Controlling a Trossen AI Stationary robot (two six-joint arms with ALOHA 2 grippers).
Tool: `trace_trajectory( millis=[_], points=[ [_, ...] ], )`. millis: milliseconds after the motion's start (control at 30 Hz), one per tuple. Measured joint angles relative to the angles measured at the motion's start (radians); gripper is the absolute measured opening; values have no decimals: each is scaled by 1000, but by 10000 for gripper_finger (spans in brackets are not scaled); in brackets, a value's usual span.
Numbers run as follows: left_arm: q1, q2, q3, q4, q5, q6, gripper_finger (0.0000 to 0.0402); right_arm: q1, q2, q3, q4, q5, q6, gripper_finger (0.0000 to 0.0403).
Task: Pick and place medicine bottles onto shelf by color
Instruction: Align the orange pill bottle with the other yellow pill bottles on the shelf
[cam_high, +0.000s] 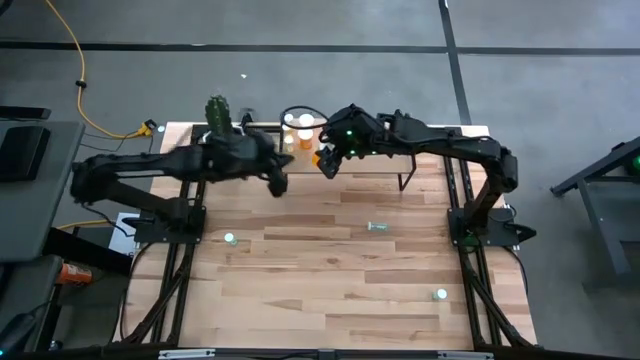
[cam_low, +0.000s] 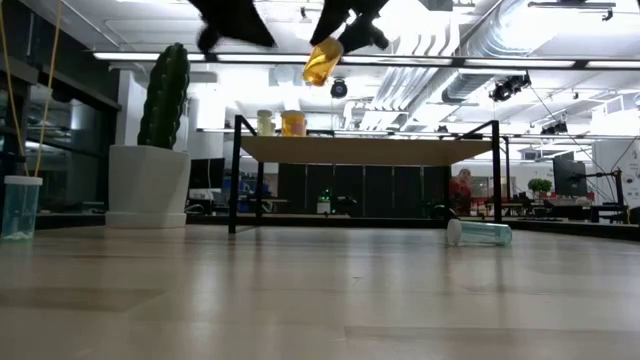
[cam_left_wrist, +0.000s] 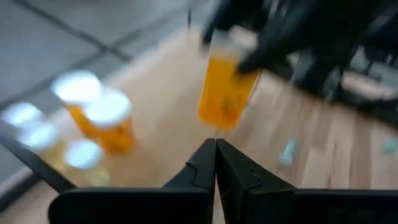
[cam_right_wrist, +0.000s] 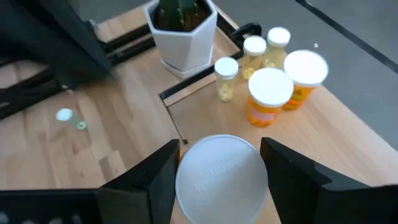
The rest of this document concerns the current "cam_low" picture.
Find large orange medicine bottle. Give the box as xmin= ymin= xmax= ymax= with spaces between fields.
xmin=302 ymin=35 xmax=345 ymax=87

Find black computer monitor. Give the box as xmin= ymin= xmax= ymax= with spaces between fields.
xmin=188 ymin=157 xmax=226 ymax=191
xmin=552 ymin=158 xmax=589 ymax=197

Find white globe pendant lamp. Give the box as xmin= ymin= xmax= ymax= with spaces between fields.
xmin=291 ymin=7 xmax=317 ymax=41

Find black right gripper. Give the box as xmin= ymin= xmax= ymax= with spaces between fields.
xmin=309 ymin=0 xmax=392 ymax=54

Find green cactus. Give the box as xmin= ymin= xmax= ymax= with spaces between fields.
xmin=137 ymin=42 xmax=191 ymax=150

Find black ceiling light track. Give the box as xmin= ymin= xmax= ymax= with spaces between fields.
xmin=527 ymin=0 xmax=617 ymax=22

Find clear bottle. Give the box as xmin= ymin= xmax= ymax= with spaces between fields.
xmin=1 ymin=175 xmax=44 ymax=242

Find small green potted plant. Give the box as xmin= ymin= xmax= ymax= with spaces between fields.
xmin=527 ymin=177 xmax=554 ymax=197

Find small teal medicine bottle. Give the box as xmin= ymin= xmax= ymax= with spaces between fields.
xmin=446 ymin=218 xmax=513 ymax=247

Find white faceted plant pot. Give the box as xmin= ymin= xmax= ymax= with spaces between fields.
xmin=104 ymin=144 xmax=192 ymax=230

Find silver ceiling air duct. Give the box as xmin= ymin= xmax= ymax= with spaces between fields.
xmin=439 ymin=0 xmax=556 ymax=105

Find black partition panels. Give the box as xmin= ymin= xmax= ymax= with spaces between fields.
xmin=276 ymin=163 xmax=454 ymax=219

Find long ceiling light strip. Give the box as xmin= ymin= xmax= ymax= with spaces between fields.
xmin=84 ymin=48 xmax=640 ymax=71

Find small pale yellow medicine bottle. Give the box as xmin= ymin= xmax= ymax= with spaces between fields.
xmin=256 ymin=109 xmax=276 ymax=137

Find person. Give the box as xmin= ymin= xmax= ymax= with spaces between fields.
xmin=448 ymin=167 xmax=474 ymax=214

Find yellow power cable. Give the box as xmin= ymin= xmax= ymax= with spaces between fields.
xmin=0 ymin=4 xmax=29 ymax=177
xmin=33 ymin=0 xmax=64 ymax=177

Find wooden shelf black metal legs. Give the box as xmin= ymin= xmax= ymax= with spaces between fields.
xmin=228 ymin=114 xmax=511 ymax=239

